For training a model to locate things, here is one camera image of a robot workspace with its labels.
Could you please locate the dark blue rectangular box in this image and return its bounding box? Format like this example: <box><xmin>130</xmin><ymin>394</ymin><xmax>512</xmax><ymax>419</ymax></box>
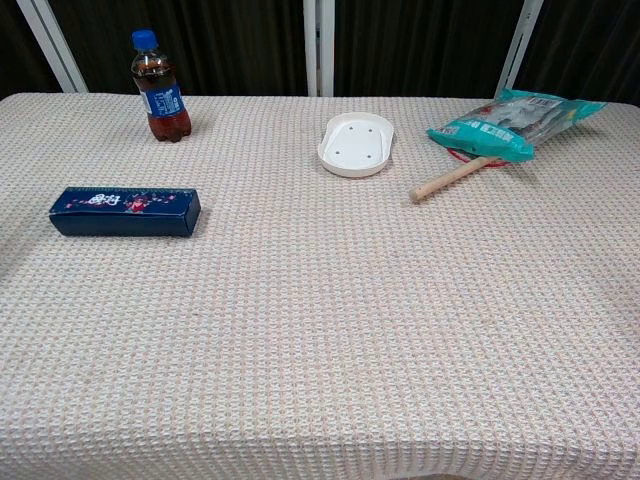
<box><xmin>48</xmin><ymin>186</ymin><xmax>202</xmax><ymax>238</ymax></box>

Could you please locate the beige waffle tablecloth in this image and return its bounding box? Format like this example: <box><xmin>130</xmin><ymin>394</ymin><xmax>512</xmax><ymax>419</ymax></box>
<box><xmin>0</xmin><ymin>92</ymin><xmax>640</xmax><ymax>480</ymax></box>

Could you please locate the white oval plastic tray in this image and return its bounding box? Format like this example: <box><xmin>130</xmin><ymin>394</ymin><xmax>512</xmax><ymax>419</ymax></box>
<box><xmin>317</xmin><ymin>112</ymin><xmax>395</xmax><ymax>179</ymax></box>

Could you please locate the teal snack bag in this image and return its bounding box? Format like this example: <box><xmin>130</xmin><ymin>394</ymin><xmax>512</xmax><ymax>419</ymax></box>
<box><xmin>426</xmin><ymin>88</ymin><xmax>609</xmax><ymax>164</ymax></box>

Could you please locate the cola bottle with blue cap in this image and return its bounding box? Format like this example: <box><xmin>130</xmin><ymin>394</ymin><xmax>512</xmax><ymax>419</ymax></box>
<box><xmin>130</xmin><ymin>28</ymin><xmax>193</xmax><ymax>144</ymax></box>

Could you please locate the black pleated curtain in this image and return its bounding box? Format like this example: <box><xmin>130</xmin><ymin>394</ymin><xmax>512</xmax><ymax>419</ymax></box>
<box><xmin>0</xmin><ymin>0</ymin><xmax>640</xmax><ymax>107</ymax></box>

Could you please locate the white metal frame post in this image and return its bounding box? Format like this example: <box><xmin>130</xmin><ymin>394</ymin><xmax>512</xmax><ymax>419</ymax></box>
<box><xmin>493</xmin><ymin>0</ymin><xmax>545</xmax><ymax>100</ymax></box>
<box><xmin>15</xmin><ymin>0</ymin><xmax>90</xmax><ymax>94</ymax></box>
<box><xmin>302</xmin><ymin>0</ymin><xmax>335</xmax><ymax>98</ymax></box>

